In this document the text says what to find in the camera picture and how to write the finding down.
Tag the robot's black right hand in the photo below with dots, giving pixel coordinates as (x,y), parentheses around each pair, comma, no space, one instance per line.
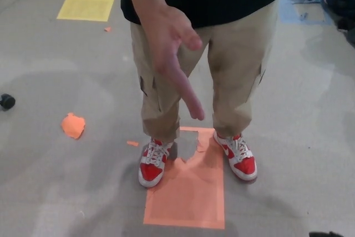
(332,234)

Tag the person's red white sneaker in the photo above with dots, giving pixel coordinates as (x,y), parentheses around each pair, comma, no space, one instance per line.
(151,170)
(244,165)

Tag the beige cargo trousers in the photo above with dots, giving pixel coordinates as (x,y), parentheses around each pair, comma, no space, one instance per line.
(235,67)

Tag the crumpled orange paper piece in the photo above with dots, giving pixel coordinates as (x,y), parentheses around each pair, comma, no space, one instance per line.
(72,126)

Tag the black caster wheel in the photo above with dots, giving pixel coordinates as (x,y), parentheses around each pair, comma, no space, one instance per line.
(7,101)

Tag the person's right red white sneaker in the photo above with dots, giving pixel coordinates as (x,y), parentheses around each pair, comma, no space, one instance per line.
(151,170)

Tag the torn orange paper sheet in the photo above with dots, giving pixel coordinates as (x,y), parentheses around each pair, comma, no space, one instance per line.
(188,198)

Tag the long orange paper scrap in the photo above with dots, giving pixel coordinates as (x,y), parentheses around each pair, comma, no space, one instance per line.
(133,143)

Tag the blue paper sheet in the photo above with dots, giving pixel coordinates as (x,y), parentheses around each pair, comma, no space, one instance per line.
(287,15)

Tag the person's left red white sneaker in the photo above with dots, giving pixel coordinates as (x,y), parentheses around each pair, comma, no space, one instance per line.
(244,165)

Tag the tiny orange paper scrap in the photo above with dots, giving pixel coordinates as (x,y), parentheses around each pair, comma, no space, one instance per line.
(107,29)

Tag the person's right hand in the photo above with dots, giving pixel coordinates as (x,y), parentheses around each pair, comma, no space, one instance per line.
(166,34)

